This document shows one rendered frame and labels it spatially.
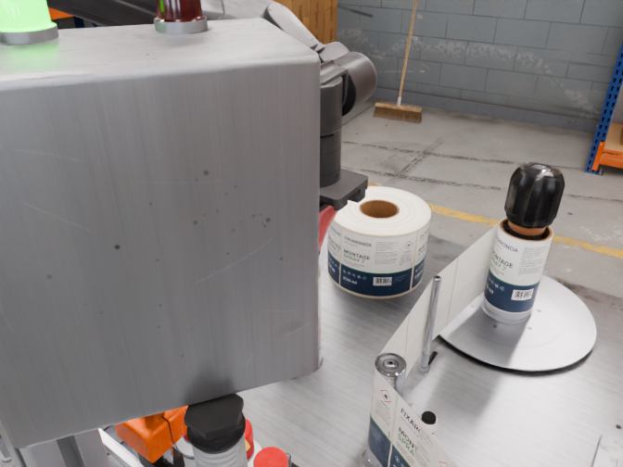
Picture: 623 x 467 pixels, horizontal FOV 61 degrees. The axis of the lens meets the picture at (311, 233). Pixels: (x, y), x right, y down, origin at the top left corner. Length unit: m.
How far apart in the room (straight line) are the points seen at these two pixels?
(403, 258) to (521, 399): 0.31
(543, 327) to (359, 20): 4.36
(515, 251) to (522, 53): 3.90
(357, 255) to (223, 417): 0.71
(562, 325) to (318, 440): 0.50
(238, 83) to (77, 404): 0.18
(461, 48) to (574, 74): 0.91
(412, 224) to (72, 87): 0.84
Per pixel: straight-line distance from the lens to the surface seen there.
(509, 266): 0.95
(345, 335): 0.96
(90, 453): 0.43
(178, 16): 0.28
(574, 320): 1.08
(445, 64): 4.93
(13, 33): 0.28
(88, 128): 0.23
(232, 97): 0.23
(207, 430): 0.31
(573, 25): 4.70
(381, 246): 0.97
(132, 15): 0.49
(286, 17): 0.54
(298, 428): 0.82
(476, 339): 0.97
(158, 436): 0.44
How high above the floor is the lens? 1.53
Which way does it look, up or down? 32 degrees down
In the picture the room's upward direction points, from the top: straight up
